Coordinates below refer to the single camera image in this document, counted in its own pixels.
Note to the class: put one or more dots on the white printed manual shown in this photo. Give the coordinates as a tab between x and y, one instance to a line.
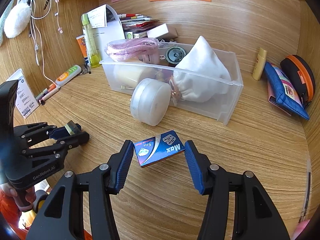
26	102

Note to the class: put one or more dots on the stack of books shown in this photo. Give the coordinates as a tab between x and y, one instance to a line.
137	25

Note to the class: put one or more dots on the white orange lotion tube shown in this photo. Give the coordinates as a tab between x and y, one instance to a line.
68	75

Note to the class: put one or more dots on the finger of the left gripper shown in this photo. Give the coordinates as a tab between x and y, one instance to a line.
66	143
59	133

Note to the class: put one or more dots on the white folded paper sheets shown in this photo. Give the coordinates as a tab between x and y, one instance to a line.
106	27

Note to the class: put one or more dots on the white small box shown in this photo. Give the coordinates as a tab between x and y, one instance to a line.
163	31

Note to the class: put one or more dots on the pens and markers group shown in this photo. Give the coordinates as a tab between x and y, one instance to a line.
47	93

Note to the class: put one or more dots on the orange sunscreen tube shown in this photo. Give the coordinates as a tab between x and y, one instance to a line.
82	45

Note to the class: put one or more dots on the yellow green spray bottle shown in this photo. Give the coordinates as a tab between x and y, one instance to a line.
92	53

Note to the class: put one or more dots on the white cloth pouch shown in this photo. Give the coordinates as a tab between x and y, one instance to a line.
196	76

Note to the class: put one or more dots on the dark green spray bottle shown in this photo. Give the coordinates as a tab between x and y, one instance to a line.
72	128

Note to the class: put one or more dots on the yellow small lotion bottle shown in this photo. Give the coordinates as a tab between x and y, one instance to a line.
259	64

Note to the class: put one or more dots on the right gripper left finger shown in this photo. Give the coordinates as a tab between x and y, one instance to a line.
62	217

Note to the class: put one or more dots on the white fluffy plush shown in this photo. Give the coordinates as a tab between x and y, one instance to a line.
17	19

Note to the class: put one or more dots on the black orange zip case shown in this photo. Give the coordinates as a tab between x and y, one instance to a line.
301	76

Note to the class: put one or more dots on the frosted round container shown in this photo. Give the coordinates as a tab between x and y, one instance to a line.
150	101

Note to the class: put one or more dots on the blue Max staples box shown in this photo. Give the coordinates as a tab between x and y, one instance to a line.
158	148

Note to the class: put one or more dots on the pink round case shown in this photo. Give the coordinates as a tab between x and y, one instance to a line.
174	55

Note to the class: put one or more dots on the clear plastic storage bin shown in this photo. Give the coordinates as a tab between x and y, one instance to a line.
152	53

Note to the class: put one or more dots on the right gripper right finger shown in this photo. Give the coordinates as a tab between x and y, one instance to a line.
255	215

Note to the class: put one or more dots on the beige powder jar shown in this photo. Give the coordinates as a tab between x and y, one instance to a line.
131	74

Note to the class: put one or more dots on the blue patchwork pencil pouch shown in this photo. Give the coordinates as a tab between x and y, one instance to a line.
284	94

